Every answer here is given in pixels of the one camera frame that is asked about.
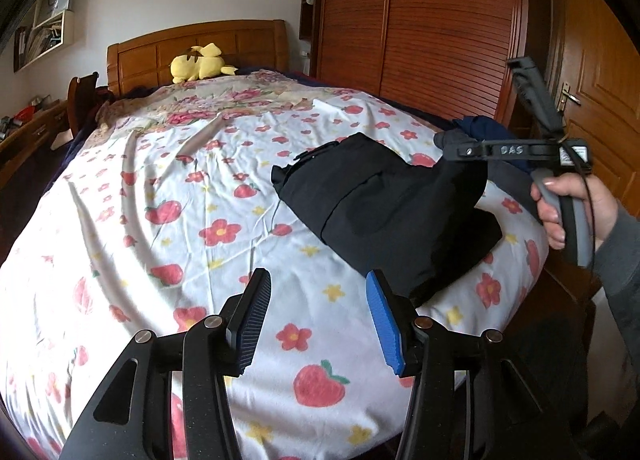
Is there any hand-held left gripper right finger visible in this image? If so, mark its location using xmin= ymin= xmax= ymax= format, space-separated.
xmin=365 ymin=270 xmax=576 ymax=460

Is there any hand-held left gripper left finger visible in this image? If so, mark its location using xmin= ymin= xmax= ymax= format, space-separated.
xmin=60 ymin=267 xmax=273 ymax=460

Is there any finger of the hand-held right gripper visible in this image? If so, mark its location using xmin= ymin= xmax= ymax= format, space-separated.
xmin=433 ymin=137 xmax=489 ymax=162

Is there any black coat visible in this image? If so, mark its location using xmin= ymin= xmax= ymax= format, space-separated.
xmin=271 ymin=132 xmax=502 ymax=306

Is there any person's right forearm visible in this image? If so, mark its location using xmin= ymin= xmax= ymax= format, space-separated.
xmin=592 ymin=200 xmax=640 ymax=391

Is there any person's right hand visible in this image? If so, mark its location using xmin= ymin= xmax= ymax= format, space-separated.
xmin=530 ymin=174 xmax=621 ymax=254

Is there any navy blue cloth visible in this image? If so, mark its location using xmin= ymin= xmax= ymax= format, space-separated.
xmin=452 ymin=116 xmax=536 ymax=176

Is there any grey cloth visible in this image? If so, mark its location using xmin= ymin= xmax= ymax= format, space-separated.
xmin=487 ymin=160 xmax=540 ymax=203

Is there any wooden door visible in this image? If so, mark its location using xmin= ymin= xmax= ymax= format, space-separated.
xmin=545 ymin=0 xmax=640 ymax=221

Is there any bed with floral sheet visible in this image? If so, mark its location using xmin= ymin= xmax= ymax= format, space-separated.
xmin=0 ymin=69 xmax=551 ymax=460

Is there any wooden slatted wardrobe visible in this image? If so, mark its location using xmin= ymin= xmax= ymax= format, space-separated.
xmin=299 ymin=0 xmax=531 ymax=131

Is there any yellow plush toy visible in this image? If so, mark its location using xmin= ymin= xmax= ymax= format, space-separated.
xmin=170 ymin=42 xmax=238 ymax=85

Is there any wooden chair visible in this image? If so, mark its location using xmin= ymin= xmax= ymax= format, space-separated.
xmin=67 ymin=72 xmax=99 ymax=141

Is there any wooden bed headboard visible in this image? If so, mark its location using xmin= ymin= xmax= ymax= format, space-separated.
xmin=106 ymin=20 xmax=291 ymax=96

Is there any wooden desk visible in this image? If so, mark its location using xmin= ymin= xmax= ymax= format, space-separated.
xmin=0 ymin=100 xmax=71 ymax=191

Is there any brass door handle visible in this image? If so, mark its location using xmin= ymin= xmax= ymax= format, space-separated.
xmin=559 ymin=82 xmax=583 ymax=113

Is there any white wall shelf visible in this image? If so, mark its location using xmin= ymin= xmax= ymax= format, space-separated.
xmin=12 ymin=0 xmax=81 ymax=73

